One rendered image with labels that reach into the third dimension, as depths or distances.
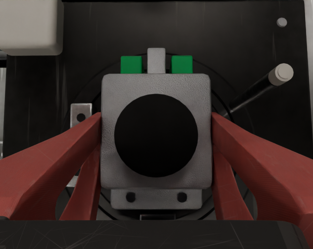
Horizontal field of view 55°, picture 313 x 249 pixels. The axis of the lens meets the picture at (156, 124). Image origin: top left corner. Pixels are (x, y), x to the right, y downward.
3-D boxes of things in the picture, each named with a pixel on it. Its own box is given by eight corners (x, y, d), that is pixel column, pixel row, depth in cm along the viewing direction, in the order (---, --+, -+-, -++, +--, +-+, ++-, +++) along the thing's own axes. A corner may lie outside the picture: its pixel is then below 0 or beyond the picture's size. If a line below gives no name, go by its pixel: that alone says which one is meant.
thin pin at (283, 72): (240, 110, 21) (294, 80, 13) (229, 110, 21) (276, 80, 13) (240, 99, 21) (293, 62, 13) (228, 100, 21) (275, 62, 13)
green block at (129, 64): (145, 95, 21) (142, 76, 16) (128, 95, 21) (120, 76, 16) (145, 78, 22) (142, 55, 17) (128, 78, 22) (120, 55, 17)
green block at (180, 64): (185, 94, 21) (193, 75, 16) (168, 94, 21) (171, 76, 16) (184, 78, 21) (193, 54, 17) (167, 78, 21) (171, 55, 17)
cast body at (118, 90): (195, 201, 17) (221, 228, 10) (117, 201, 17) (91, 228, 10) (193, 59, 18) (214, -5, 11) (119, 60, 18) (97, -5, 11)
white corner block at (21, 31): (69, 62, 26) (53, 45, 22) (17, 63, 26) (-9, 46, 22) (71, 11, 26) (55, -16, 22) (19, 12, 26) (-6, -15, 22)
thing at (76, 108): (96, 134, 21) (92, 132, 20) (75, 134, 21) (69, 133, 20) (97, 106, 21) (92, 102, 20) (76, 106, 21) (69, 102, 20)
